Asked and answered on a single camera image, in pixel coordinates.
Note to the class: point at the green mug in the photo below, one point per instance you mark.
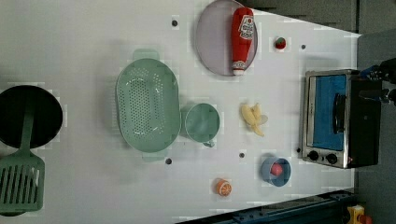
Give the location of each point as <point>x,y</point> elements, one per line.
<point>200,123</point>

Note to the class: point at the toy strawberry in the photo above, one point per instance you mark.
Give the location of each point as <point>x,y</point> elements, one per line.
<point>276,169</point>

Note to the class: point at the blue metal frame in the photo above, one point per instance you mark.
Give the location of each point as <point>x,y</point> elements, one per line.
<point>326,208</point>

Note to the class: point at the black frying pan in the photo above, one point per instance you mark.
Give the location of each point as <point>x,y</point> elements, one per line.
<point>48,116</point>

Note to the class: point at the yellow red clamp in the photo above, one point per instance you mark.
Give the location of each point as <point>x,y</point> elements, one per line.
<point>358,216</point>

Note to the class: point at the red ketchup bottle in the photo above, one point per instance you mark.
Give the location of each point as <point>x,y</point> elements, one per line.
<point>242,36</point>

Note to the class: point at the peeled toy banana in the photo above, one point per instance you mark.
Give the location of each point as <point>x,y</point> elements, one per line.
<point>254,118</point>

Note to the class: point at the blue bowl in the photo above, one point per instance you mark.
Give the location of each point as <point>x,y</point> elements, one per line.
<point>277,181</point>

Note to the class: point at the green colander basket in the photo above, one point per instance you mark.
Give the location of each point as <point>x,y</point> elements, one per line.
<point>148,105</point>

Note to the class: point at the green slotted spatula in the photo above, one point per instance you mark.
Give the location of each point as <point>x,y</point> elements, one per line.
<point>23,173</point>

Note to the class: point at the small red tomato toy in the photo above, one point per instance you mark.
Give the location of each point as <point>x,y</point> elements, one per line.
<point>280,43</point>

